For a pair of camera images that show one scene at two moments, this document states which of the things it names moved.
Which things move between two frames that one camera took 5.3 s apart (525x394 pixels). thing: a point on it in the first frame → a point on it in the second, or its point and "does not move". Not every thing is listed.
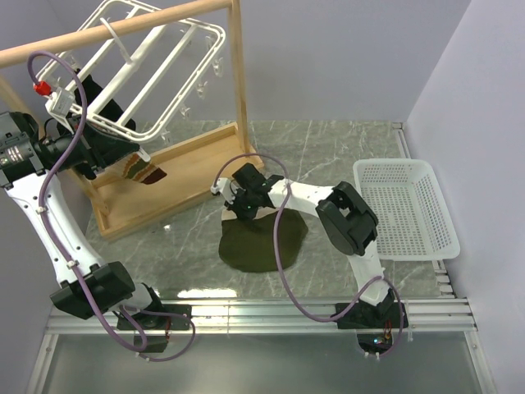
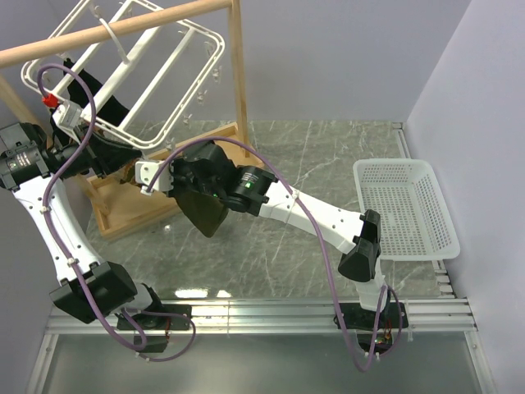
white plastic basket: x=414 y=220 does not move
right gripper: x=233 y=205 → x=178 y=165
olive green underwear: x=248 y=245 → x=204 y=211
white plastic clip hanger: x=134 y=72 does not move
